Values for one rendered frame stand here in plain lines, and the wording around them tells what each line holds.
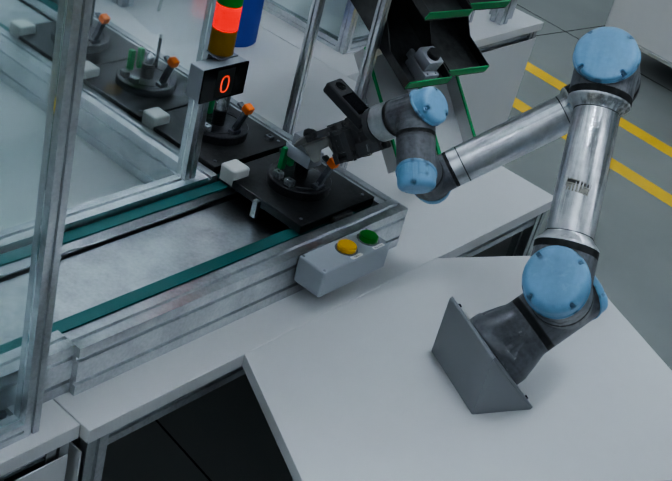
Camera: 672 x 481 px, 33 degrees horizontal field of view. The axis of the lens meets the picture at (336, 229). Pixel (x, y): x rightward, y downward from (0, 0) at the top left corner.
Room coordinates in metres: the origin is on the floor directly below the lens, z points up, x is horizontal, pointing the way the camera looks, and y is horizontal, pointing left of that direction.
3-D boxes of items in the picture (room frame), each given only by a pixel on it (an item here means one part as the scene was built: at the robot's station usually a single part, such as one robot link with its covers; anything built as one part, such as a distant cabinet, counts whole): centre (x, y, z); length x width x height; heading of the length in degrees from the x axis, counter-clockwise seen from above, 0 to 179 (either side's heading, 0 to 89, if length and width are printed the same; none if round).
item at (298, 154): (2.13, 0.11, 1.06); 0.08 x 0.04 x 0.07; 57
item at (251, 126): (2.27, 0.32, 1.01); 0.24 x 0.24 x 0.13; 57
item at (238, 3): (2.03, 0.31, 1.39); 0.05 x 0.05 x 0.05
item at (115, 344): (1.81, 0.13, 0.91); 0.89 x 0.06 x 0.11; 147
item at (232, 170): (2.10, 0.24, 0.97); 0.05 x 0.05 x 0.04; 57
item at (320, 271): (1.94, -0.03, 0.93); 0.21 x 0.07 x 0.06; 147
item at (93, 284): (1.89, 0.29, 0.91); 0.84 x 0.28 x 0.10; 147
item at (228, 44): (2.03, 0.31, 1.29); 0.05 x 0.05 x 0.05
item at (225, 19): (2.03, 0.31, 1.34); 0.05 x 0.05 x 0.05
